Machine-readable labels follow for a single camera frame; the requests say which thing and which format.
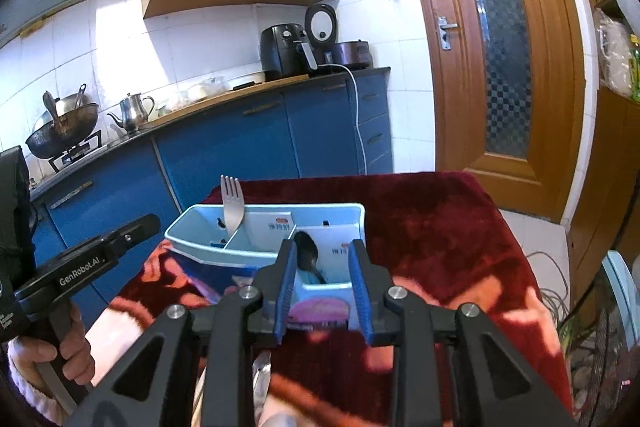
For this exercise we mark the person's left hand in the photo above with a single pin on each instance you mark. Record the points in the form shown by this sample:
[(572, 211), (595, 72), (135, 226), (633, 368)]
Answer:
[(76, 342)]

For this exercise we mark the gas stove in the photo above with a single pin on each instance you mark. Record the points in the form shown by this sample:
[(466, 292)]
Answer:
[(75, 152)]

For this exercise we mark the clear plastic containers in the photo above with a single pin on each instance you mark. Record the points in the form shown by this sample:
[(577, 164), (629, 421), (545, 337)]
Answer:
[(200, 92)]

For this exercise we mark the metal fork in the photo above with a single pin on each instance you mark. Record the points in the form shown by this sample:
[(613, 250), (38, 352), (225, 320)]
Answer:
[(232, 207)]

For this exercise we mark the dark metal wok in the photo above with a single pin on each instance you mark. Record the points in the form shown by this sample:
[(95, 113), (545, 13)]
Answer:
[(60, 134)]

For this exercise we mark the metal pot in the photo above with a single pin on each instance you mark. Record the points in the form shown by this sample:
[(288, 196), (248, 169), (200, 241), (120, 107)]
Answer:
[(67, 104)]

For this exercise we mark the blue kitchen counter cabinets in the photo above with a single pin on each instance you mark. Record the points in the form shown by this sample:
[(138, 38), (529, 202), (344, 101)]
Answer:
[(225, 142)]

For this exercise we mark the red printed blanket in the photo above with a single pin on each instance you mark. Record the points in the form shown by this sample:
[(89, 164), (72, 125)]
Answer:
[(450, 232)]

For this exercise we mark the metal spoon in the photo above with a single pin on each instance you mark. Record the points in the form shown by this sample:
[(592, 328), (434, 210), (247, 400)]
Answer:
[(306, 252)]

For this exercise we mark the metal ladle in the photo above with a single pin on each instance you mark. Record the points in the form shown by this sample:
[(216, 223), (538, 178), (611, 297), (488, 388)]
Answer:
[(51, 107)]

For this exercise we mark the light blue utensil holder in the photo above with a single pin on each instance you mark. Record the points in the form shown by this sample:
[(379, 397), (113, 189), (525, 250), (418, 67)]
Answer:
[(200, 232)]

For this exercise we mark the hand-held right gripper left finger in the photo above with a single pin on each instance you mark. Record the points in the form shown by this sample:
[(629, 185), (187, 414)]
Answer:
[(285, 292)]

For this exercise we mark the black air fryer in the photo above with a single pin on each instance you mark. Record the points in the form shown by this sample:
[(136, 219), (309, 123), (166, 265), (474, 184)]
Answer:
[(280, 52)]

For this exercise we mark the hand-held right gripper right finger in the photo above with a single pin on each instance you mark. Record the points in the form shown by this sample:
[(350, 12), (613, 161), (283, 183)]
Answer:
[(361, 294)]

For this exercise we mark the wooden shelf unit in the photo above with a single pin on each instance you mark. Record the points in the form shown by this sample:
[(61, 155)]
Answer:
[(600, 157)]

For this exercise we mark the wooden door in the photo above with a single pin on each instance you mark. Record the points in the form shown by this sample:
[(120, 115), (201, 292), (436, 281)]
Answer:
[(450, 107)]

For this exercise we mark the dark brown slow cooker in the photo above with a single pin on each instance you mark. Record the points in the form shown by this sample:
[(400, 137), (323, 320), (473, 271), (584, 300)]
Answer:
[(355, 54)]

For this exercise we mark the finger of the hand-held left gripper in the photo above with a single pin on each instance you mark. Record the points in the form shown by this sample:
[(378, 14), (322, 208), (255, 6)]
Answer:
[(140, 227)]

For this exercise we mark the white packet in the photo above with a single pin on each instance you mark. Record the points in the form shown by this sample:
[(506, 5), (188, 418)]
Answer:
[(615, 57)]

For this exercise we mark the white shallow pan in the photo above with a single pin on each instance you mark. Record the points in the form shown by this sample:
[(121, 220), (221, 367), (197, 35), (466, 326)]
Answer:
[(247, 79)]

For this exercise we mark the black floor fan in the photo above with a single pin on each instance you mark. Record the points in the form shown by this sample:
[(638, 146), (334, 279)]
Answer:
[(610, 332)]

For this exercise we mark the metal kettle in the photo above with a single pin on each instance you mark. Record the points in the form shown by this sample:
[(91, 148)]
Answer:
[(131, 112)]

